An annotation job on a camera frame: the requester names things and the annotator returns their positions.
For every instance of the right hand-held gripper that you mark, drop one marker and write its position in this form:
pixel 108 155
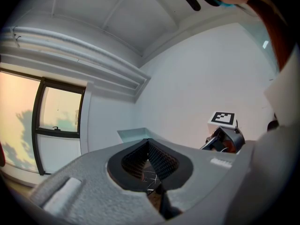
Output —
pixel 222 123

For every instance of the square grey frying pan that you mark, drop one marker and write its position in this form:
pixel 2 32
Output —
pixel 133 135

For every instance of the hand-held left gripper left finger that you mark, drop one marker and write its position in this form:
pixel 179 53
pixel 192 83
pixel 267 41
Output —
pixel 93 184

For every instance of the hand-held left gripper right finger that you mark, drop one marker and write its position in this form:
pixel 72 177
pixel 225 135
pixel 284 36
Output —
pixel 204 172

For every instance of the round black marble table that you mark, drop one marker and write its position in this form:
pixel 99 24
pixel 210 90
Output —
pixel 150 179

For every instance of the white insulated pipe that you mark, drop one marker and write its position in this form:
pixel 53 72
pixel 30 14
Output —
pixel 70 53
pixel 70 41

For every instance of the person's cream knitted garment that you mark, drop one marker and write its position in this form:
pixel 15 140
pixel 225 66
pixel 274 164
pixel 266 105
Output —
pixel 286 90

